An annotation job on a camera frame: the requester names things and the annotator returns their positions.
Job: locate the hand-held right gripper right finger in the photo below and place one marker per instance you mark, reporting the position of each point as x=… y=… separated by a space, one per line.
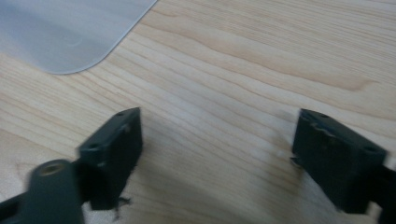
x=336 y=161

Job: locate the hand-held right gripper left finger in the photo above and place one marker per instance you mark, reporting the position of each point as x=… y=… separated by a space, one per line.
x=109 y=158

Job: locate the grey mat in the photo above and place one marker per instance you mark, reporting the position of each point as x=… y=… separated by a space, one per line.
x=67 y=32

